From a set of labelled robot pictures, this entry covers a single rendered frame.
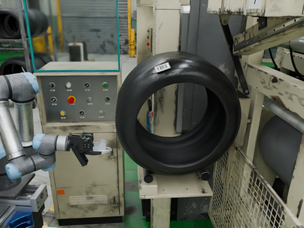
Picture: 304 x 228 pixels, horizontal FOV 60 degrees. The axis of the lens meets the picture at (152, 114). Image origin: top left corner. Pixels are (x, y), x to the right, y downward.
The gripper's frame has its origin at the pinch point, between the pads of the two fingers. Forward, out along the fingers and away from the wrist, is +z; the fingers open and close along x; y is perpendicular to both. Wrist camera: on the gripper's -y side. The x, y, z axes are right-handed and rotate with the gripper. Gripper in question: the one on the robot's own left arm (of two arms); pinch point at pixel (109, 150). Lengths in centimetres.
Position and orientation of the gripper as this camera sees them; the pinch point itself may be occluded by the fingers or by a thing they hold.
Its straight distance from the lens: 132.3
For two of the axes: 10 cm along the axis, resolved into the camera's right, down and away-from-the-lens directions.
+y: 1.4, -9.2, -3.6
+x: -0.8, -3.7, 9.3
